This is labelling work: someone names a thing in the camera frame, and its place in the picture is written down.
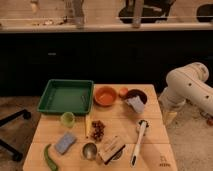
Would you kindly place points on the metal cup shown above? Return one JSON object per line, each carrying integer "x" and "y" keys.
{"x": 89, "y": 151}

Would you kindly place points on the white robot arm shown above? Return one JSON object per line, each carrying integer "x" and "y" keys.
{"x": 186, "y": 83}

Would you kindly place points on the light green cup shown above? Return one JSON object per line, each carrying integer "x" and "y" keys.
{"x": 68, "y": 119}

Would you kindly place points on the small orange apple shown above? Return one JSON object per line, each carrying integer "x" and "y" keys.
{"x": 123, "y": 91}

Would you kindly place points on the green plastic tray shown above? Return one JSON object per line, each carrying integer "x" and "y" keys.
{"x": 62, "y": 95}

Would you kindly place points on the wooden block box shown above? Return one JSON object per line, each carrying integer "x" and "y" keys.
{"x": 110, "y": 149}

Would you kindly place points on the dark brown bowl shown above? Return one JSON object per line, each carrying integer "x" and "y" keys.
{"x": 136, "y": 92}

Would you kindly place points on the white handled brush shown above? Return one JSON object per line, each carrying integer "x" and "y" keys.
{"x": 143, "y": 125}

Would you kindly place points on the green cucumber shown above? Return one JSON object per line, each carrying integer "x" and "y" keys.
{"x": 49, "y": 161}

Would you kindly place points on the yellow corn cob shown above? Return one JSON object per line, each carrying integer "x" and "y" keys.
{"x": 88, "y": 125}

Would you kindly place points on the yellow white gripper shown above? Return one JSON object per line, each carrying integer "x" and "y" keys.
{"x": 168, "y": 116}

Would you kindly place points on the grey white cloth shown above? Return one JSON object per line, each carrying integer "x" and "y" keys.
{"x": 136, "y": 104}

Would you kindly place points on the brown grape bunch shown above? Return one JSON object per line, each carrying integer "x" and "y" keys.
{"x": 98, "y": 131}

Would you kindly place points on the blue sponge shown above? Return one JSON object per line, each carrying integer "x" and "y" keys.
{"x": 65, "y": 142}

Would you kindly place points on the orange bowl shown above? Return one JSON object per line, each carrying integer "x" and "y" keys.
{"x": 105, "y": 96}

